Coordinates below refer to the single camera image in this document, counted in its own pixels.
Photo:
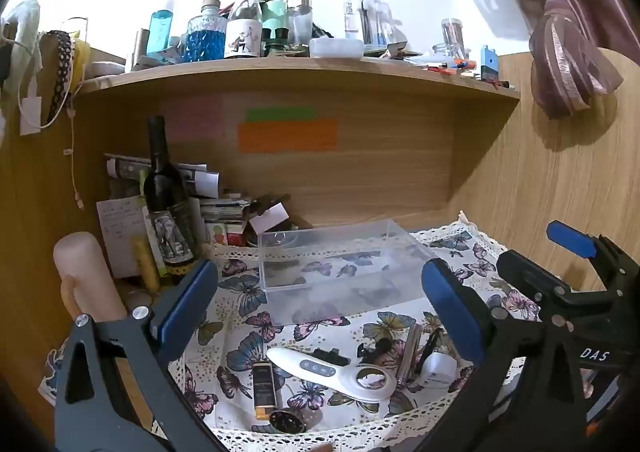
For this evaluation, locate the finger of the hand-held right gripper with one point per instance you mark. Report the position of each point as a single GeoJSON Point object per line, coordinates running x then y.
{"type": "Point", "coordinates": [530, 274]}
{"type": "Point", "coordinates": [570, 238]}

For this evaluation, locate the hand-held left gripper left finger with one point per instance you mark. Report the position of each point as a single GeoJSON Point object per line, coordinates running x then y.
{"type": "Point", "coordinates": [186, 304]}

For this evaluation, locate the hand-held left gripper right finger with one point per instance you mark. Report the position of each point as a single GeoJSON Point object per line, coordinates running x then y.
{"type": "Point", "coordinates": [447, 304]}

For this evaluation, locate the black mascara tube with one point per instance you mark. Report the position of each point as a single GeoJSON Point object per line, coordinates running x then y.
{"type": "Point", "coordinates": [427, 354]}

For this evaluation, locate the yellow tube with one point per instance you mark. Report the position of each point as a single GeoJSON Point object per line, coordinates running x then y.
{"type": "Point", "coordinates": [146, 264]}

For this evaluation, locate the small white charger box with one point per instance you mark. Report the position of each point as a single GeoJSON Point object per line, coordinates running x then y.
{"type": "Point", "coordinates": [440, 369]}

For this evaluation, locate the black hair clip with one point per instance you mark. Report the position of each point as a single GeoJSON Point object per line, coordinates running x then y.
{"type": "Point", "coordinates": [375, 349]}

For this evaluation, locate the pile of small boxes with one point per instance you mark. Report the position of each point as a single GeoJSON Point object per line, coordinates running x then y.
{"type": "Point", "coordinates": [227, 222]}

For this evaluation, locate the handwritten white note paper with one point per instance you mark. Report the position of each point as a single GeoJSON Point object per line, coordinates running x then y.
{"type": "Point", "coordinates": [117, 232]}

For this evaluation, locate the pale pink cylinder candle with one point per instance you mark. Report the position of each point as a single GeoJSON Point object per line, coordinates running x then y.
{"type": "Point", "coordinates": [85, 272]}

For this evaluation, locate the clear plastic storage box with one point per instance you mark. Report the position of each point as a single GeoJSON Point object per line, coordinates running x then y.
{"type": "Point", "coordinates": [345, 277]}

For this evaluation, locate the dark wine bottle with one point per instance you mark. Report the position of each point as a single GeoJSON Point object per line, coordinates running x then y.
{"type": "Point", "coordinates": [167, 197]}

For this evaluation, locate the white card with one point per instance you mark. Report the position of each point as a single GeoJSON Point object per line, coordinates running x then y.
{"type": "Point", "coordinates": [269, 219]}

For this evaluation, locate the small black rectangular object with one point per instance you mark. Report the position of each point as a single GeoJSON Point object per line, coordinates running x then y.
{"type": "Point", "coordinates": [332, 357]}

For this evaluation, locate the stack of papers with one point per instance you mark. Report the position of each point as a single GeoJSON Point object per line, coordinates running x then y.
{"type": "Point", "coordinates": [192, 177]}

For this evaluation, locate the butterfly print lace tablecloth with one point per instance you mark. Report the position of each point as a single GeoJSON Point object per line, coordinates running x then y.
{"type": "Point", "coordinates": [320, 332]}

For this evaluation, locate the white handheld beauty device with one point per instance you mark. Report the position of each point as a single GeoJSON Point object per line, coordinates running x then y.
{"type": "Point", "coordinates": [325, 372]}

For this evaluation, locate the pink sticky note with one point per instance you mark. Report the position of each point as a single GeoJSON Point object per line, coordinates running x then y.
{"type": "Point", "coordinates": [195, 119]}

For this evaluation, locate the small blue box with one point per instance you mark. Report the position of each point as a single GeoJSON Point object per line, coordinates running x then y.
{"type": "Point", "coordinates": [490, 63]}

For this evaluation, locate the mauve tied curtain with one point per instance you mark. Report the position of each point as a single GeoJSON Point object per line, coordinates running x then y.
{"type": "Point", "coordinates": [565, 42]}

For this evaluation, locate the orange sticky note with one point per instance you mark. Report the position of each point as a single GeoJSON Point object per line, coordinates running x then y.
{"type": "Point", "coordinates": [287, 136]}

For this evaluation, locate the pile of pens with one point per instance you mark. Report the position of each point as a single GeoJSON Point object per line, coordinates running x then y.
{"type": "Point", "coordinates": [465, 69]}

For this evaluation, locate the green sticky note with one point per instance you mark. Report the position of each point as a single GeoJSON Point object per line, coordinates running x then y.
{"type": "Point", "coordinates": [280, 114]}

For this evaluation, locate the glass jar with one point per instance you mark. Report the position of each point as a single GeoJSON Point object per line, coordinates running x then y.
{"type": "Point", "coordinates": [454, 34]}

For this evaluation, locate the white hanging tag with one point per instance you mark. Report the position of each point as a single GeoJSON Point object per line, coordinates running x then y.
{"type": "Point", "coordinates": [30, 116]}

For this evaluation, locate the black lace ribbon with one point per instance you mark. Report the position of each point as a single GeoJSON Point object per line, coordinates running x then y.
{"type": "Point", "coordinates": [62, 77]}

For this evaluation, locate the wooden shelf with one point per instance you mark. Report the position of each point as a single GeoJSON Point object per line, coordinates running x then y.
{"type": "Point", "coordinates": [300, 72]}

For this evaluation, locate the cardboard tube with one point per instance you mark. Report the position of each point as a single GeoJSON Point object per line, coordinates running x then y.
{"type": "Point", "coordinates": [139, 49]}

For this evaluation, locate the faceted blue liquid glass bottle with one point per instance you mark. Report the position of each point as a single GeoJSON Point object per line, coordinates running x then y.
{"type": "Point", "coordinates": [202, 39]}

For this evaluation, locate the light blue plastic bottle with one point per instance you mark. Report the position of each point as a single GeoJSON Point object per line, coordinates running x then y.
{"type": "Point", "coordinates": [161, 32]}

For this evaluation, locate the corked white label bottle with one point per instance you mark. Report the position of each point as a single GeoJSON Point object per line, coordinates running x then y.
{"type": "Point", "coordinates": [244, 32]}

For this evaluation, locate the white translucent plastic box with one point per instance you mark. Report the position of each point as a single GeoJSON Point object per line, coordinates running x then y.
{"type": "Point", "coordinates": [336, 48]}

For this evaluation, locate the clear drinking glass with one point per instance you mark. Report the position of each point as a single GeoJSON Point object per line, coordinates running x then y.
{"type": "Point", "coordinates": [76, 29]}

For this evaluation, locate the packaged brush set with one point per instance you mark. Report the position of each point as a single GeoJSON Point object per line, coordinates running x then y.
{"type": "Point", "coordinates": [370, 17]}

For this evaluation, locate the mint green bottle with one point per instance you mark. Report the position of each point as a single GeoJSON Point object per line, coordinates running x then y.
{"type": "Point", "coordinates": [275, 17]}

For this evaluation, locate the clear glass bottle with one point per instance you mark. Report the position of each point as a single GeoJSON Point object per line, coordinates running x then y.
{"type": "Point", "coordinates": [300, 22]}

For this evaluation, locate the white cloth bag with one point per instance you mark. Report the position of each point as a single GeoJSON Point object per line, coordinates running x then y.
{"type": "Point", "coordinates": [22, 42]}

